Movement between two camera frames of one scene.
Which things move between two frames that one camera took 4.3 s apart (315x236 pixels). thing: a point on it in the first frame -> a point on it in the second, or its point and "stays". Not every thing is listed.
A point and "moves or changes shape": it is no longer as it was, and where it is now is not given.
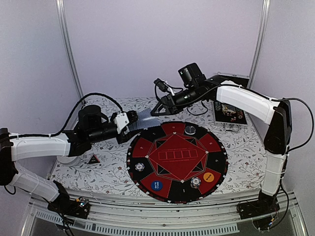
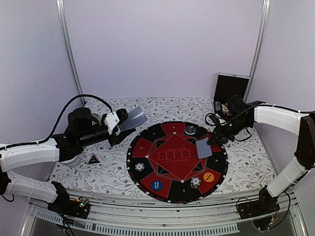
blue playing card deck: (145, 120) moves or changes shape
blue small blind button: (156, 185) stays
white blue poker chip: (139, 166) stays
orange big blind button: (208, 177) stays
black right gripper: (169, 102) -> (219, 132)
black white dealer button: (190, 130) stays
